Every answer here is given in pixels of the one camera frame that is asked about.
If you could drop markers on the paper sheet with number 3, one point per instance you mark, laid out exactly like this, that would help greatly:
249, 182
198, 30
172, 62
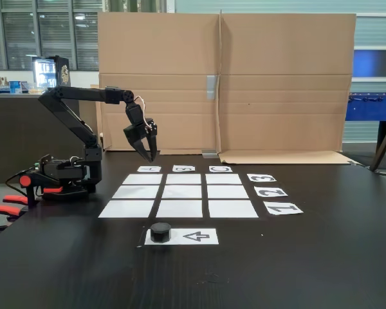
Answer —
252, 180

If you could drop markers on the paper sheet with letter A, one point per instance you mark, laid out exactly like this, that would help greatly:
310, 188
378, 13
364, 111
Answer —
141, 170

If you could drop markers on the dark counter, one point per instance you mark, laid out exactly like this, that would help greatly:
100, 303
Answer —
13, 135

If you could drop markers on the black round token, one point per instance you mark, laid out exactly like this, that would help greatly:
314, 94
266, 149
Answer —
160, 232

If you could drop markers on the paper sheet with number 2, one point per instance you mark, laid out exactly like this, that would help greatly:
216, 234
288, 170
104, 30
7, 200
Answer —
270, 194

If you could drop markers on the white paper grid square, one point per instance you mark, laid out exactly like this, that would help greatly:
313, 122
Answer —
135, 192
179, 209
142, 179
183, 179
182, 192
125, 209
233, 209
227, 192
223, 179

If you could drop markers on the paper sheet with letter C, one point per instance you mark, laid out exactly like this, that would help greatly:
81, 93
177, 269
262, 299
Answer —
213, 170

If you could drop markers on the paper sheet with arrow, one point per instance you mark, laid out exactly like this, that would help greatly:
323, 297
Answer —
196, 236

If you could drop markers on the paper sheet with number 1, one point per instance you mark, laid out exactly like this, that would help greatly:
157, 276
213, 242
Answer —
286, 212

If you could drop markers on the black and orange clamp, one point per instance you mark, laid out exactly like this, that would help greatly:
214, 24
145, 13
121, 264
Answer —
25, 181

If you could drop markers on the black mini fridge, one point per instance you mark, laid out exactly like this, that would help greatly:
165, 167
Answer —
45, 72

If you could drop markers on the brown cardboard panel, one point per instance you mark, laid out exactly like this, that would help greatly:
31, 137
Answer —
167, 48
286, 64

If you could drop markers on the grey tape strip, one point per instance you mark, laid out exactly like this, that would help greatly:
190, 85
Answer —
211, 87
209, 154

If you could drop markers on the blue foosball table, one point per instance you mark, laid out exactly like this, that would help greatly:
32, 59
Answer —
370, 109

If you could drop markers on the blue box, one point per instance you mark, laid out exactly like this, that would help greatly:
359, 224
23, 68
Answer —
17, 87

